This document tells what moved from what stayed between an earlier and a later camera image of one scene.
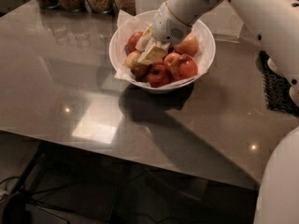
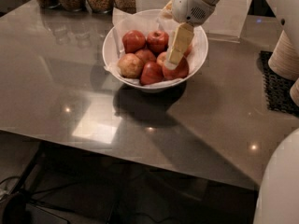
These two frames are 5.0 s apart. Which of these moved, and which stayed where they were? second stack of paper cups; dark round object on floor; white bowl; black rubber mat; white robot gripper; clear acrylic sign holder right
Moved: white robot gripper; white bowl
Stayed: second stack of paper cups; clear acrylic sign holder right; dark round object on floor; black rubber mat
